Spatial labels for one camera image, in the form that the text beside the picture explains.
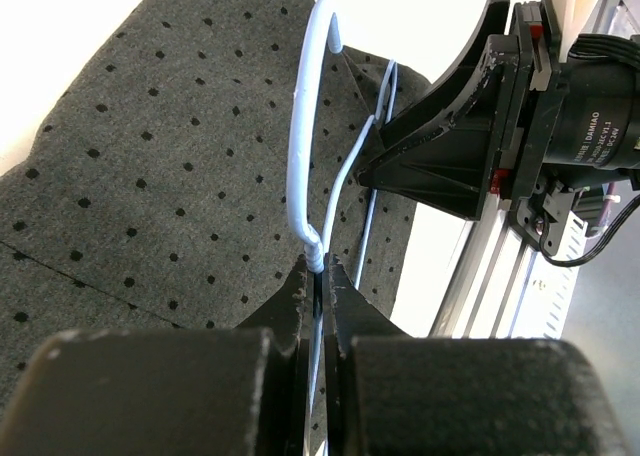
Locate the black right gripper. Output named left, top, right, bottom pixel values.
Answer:
left=357, top=0, right=639, bottom=256

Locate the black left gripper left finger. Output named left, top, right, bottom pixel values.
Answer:
left=1, top=260, right=313, bottom=455

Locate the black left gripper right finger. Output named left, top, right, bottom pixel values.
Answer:
left=322, top=256, right=623, bottom=455

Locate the grey polka dot skirt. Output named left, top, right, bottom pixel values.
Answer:
left=0, top=0, right=432, bottom=392

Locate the aluminium mounting rail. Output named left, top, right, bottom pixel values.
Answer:
left=424, top=0, right=640, bottom=341

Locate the white slotted cable duct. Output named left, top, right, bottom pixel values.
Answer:
left=543, top=212, right=587, bottom=339

